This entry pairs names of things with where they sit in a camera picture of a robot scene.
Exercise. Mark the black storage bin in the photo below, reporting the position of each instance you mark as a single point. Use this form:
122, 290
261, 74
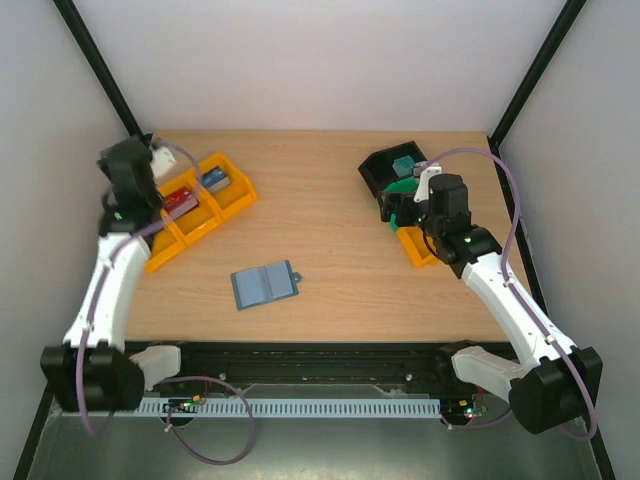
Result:
376, 170

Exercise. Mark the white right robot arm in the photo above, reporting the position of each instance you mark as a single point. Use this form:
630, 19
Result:
551, 381

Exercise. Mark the white slotted cable duct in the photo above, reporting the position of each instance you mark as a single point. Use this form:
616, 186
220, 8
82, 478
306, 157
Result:
384, 408

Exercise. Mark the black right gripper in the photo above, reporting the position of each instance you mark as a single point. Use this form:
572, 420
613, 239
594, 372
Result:
388, 205

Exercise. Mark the green storage bin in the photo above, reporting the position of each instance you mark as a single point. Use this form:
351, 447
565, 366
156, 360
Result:
407, 184

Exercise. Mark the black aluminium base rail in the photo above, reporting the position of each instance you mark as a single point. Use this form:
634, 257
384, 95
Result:
414, 367

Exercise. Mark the orange triple bin left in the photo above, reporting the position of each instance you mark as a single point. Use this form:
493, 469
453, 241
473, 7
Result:
210, 212

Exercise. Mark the red cards stack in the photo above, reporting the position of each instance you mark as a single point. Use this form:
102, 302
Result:
180, 202

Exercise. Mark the teal cards in black bin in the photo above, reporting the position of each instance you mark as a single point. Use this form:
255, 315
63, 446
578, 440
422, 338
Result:
403, 166

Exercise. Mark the black frame post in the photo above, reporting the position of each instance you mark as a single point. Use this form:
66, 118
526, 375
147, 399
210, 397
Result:
92, 54
545, 54

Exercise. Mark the blue card holder wallet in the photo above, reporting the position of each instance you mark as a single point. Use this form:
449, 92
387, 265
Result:
265, 284

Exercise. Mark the black frame post right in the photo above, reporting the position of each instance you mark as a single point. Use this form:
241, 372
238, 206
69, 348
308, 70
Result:
545, 54

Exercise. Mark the orange storage bin right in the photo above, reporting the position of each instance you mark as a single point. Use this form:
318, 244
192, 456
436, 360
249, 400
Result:
411, 238

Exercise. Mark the black frame post left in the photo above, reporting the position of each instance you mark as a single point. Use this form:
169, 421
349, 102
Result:
92, 54

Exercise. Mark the blue cards stack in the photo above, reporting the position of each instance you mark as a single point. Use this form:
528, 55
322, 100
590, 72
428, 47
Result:
215, 180

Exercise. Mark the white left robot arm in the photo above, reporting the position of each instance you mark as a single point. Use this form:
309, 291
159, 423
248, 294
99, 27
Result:
90, 371

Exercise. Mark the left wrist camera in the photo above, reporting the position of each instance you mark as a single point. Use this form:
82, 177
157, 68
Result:
163, 161

